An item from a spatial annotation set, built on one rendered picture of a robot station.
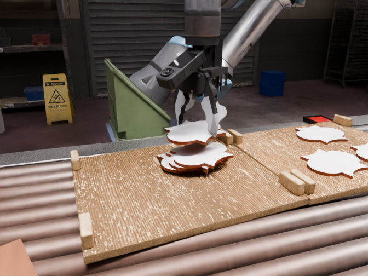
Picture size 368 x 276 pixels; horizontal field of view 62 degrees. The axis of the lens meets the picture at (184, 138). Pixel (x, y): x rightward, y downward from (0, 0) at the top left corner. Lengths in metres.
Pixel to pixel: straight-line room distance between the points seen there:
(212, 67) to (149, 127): 0.39
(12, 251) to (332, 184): 0.57
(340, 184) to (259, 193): 0.18
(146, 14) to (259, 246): 5.00
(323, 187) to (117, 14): 4.82
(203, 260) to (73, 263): 0.19
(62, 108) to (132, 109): 3.17
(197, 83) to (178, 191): 0.23
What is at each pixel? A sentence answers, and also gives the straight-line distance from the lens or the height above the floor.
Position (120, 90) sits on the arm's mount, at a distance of 0.96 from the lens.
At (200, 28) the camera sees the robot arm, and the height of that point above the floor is 1.23.
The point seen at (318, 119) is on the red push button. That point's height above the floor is 0.93.
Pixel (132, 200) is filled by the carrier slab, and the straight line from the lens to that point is 0.59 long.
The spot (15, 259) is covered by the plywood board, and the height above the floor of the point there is 1.04.
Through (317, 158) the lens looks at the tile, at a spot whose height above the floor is 0.94.
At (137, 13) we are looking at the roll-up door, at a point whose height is 1.32.
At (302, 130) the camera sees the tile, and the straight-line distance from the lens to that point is 0.96.
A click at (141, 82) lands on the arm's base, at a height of 1.06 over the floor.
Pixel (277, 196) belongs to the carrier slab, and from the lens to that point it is 0.62.
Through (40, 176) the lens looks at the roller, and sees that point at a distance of 0.77.
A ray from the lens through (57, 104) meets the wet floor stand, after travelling 4.12.
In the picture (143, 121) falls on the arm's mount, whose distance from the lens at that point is 1.00.
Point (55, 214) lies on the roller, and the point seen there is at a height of 0.91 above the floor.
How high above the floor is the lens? 1.25
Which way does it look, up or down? 21 degrees down
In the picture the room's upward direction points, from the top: straight up
